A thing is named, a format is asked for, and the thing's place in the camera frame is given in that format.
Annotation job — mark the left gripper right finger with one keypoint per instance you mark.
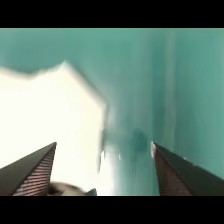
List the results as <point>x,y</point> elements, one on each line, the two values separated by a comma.
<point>181,176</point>

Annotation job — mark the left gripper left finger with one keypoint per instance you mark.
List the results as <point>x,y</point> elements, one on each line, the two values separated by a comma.
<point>28,173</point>

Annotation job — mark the white shirt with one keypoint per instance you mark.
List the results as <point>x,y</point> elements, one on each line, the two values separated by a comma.
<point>50,116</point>

